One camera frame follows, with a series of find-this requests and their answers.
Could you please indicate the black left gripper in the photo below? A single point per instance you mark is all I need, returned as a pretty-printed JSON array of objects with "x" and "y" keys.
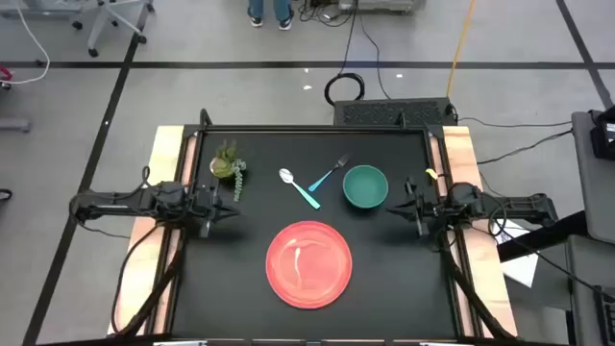
[{"x": 204, "y": 206}]

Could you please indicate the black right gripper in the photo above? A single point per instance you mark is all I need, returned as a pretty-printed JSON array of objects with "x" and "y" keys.
[{"x": 430, "y": 206}]

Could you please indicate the green bowl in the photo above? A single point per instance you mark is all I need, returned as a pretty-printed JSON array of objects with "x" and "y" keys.
[{"x": 365, "y": 186}]

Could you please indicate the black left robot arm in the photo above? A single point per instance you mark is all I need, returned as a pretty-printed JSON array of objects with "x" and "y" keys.
[{"x": 125, "y": 202}]

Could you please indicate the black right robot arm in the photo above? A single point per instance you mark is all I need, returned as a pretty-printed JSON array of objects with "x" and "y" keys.
[{"x": 509, "y": 205}]

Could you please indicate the yellow tag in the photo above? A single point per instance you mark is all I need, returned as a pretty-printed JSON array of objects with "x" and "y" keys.
[{"x": 431, "y": 174}]

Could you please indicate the small potted succulent plant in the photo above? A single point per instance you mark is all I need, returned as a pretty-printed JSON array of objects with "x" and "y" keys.
[{"x": 222, "y": 166}]

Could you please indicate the wooden side board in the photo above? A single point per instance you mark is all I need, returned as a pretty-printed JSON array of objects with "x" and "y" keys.
[
  {"x": 461, "y": 154},
  {"x": 163, "y": 154}
]

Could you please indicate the black computer case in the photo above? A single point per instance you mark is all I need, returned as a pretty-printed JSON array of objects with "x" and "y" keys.
[{"x": 389, "y": 113}]

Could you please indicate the red round plate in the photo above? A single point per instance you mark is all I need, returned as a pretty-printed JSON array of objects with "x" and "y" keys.
[{"x": 317, "y": 274}]

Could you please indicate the white paper sheet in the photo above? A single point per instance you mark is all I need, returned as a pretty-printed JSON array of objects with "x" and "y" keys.
[{"x": 521, "y": 269}]

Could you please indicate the grey cabinet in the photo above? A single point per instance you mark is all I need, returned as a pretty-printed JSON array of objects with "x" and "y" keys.
[{"x": 588, "y": 182}]

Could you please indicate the grey desk with keyboard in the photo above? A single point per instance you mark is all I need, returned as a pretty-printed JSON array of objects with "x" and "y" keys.
[{"x": 583, "y": 288}]

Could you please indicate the person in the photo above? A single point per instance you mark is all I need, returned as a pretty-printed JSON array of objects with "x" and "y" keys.
[{"x": 283, "y": 14}]

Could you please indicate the grey equipment box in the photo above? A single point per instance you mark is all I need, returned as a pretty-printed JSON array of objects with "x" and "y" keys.
[{"x": 379, "y": 5}]

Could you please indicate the black monitor device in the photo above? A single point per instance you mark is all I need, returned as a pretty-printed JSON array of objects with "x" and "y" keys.
[{"x": 604, "y": 137}]

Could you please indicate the grey office chair base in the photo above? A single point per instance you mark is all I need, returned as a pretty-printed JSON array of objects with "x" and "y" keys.
[{"x": 103, "y": 24}]

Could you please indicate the grey stand foot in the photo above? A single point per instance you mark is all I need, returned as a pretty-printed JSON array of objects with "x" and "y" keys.
[{"x": 14, "y": 125}]

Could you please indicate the red object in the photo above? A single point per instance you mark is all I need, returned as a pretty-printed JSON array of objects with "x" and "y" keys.
[{"x": 5, "y": 74}]

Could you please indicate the black table frame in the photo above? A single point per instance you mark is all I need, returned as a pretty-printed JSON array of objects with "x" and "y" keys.
[{"x": 312, "y": 129}]

